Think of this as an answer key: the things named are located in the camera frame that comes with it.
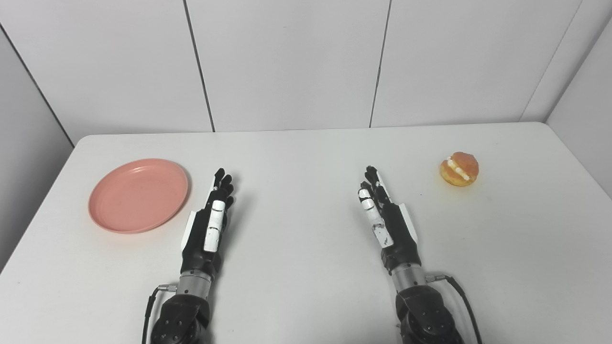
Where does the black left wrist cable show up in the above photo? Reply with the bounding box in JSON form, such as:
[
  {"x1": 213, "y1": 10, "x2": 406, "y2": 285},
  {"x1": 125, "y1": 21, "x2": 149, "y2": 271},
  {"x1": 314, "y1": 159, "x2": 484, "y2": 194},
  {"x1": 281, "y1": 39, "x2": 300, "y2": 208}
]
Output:
[{"x1": 141, "y1": 283, "x2": 178, "y2": 344}]

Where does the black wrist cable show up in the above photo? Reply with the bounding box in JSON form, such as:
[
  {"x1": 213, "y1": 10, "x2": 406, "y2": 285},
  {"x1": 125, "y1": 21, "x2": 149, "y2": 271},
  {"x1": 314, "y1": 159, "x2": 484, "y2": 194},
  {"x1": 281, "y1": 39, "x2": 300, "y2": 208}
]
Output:
[
  {"x1": 426, "y1": 273, "x2": 483, "y2": 344},
  {"x1": 141, "y1": 283, "x2": 178, "y2": 344}
]

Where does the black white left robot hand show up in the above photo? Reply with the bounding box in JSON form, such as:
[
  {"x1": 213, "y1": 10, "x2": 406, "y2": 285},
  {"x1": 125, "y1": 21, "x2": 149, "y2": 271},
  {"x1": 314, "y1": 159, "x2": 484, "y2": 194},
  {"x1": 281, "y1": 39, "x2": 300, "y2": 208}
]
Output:
[{"x1": 181, "y1": 168, "x2": 235, "y2": 278}]

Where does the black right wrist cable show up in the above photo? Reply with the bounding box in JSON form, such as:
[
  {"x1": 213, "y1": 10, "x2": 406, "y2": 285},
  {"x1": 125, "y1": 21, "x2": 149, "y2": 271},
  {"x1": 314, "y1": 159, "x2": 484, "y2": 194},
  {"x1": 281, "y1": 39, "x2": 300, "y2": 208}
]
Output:
[{"x1": 426, "y1": 273, "x2": 483, "y2": 344}]

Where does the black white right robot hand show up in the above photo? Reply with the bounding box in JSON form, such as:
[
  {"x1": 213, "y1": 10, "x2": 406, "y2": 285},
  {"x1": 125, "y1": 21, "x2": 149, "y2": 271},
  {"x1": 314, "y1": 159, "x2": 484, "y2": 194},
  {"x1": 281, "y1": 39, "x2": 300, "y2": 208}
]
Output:
[{"x1": 358, "y1": 165, "x2": 422, "y2": 276}]

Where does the cream puff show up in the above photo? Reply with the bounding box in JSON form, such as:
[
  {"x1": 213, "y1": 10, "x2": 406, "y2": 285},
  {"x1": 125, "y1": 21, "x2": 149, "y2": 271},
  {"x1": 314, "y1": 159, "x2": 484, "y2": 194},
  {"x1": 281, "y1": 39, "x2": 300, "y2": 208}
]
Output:
[{"x1": 440, "y1": 151, "x2": 480, "y2": 187}]

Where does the pink round plate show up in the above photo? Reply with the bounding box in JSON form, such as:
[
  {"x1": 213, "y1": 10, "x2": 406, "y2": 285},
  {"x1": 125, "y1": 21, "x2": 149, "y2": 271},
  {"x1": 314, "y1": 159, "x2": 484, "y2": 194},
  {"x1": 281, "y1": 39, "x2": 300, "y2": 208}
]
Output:
[{"x1": 88, "y1": 158, "x2": 189, "y2": 234}]

